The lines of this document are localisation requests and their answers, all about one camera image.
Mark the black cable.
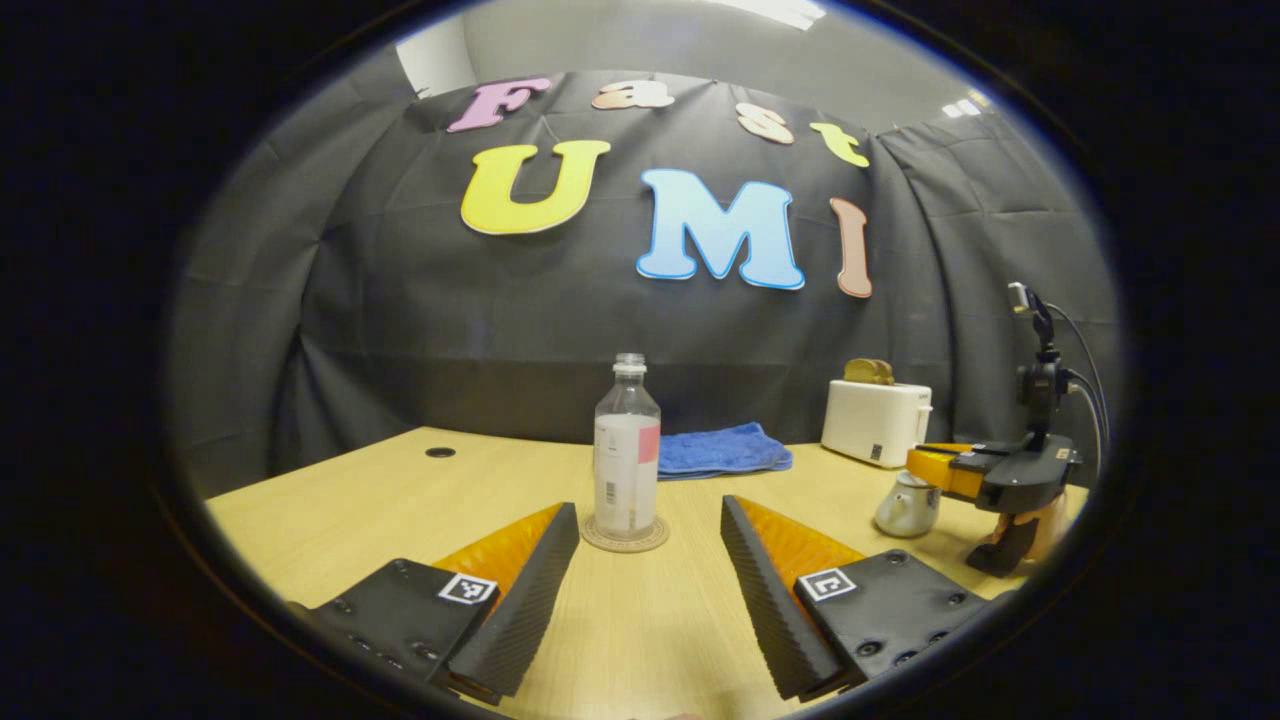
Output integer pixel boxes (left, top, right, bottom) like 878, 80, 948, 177
1040, 300, 1113, 431

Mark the folded blue towel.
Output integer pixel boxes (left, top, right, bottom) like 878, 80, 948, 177
655, 422, 794, 481

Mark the white cable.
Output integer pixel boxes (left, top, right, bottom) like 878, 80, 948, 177
1065, 375, 1106, 471

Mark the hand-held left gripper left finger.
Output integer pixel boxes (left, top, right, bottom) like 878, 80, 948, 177
288, 502, 581, 704

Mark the black backdrop cloth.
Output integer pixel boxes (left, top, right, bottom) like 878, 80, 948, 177
165, 68, 1121, 501

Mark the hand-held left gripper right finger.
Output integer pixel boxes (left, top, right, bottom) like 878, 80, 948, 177
720, 494, 996, 701

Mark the white toaster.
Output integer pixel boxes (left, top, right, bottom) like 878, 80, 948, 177
821, 379, 933, 470

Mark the white blue flowered teacup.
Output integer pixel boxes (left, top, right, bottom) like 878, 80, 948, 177
874, 470, 943, 539

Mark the clear plastic water bottle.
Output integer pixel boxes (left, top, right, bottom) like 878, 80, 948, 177
593, 353, 662, 541

